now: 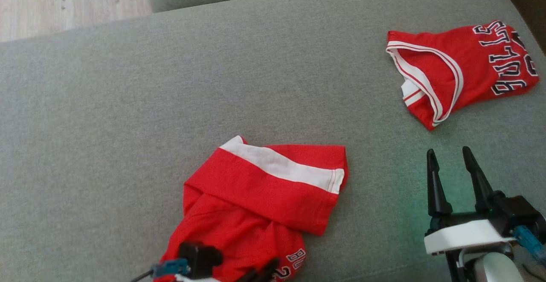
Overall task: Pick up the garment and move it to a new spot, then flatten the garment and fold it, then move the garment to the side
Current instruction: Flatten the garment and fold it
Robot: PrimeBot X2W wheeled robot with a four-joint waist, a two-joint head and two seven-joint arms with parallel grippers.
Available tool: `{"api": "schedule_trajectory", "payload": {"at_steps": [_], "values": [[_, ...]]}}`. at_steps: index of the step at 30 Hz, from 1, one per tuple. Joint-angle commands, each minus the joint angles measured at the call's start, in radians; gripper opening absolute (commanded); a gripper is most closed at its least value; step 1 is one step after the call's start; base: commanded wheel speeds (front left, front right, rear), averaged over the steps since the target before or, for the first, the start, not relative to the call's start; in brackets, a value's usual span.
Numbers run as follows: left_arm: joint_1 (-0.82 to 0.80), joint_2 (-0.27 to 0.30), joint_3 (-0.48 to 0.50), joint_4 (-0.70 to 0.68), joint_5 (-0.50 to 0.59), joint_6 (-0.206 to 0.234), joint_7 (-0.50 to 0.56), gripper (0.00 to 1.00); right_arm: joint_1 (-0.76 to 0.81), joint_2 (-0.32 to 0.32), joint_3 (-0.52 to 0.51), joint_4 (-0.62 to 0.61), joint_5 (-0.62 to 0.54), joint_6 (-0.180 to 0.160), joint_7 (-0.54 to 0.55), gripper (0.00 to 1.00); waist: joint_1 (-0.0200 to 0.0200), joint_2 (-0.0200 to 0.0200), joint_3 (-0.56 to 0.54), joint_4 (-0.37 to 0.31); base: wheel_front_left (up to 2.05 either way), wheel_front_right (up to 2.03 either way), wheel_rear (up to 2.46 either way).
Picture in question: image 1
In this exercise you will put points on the grey fabric sofa seat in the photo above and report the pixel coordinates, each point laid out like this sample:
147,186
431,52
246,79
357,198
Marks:
170,103

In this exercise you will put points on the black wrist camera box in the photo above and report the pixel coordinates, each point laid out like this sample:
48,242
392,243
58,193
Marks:
200,258
522,213

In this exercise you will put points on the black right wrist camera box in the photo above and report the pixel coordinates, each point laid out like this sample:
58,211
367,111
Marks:
522,213

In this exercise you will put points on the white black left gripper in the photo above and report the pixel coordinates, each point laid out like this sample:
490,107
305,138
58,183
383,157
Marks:
192,279

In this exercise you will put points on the red shorts white waistband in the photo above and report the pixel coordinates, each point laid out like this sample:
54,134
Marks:
256,196

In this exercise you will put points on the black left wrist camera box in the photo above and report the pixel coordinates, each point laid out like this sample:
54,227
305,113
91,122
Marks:
200,258

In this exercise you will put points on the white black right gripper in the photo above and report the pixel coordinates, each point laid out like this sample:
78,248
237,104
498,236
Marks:
460,235

